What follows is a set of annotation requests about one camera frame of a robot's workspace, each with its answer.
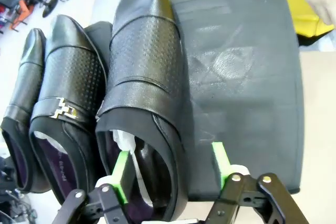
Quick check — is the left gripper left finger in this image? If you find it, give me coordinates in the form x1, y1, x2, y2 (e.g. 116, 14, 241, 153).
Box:
52, 150, 137, 224

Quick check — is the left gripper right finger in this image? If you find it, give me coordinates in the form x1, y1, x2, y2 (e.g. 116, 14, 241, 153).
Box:
206, 142, 310, 224

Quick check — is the white stuffing paper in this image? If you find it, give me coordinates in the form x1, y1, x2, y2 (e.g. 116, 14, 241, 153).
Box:
34, 129, 58, 146
112, 129, 137, 154

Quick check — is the black leather buckle shoe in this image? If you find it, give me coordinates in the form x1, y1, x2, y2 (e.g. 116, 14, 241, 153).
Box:
94, 0, 190, 222
28, 14, 108, 205
0, 27, 52, 193

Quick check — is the black round base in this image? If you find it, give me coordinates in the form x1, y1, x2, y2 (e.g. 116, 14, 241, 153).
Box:
41, 0, 59, 19

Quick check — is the black cable bundle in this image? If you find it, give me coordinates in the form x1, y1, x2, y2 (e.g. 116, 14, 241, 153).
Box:
0, 155, 37, 224

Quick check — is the orange metal frame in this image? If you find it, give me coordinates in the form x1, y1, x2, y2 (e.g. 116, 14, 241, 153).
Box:
10, 1, 35, 32

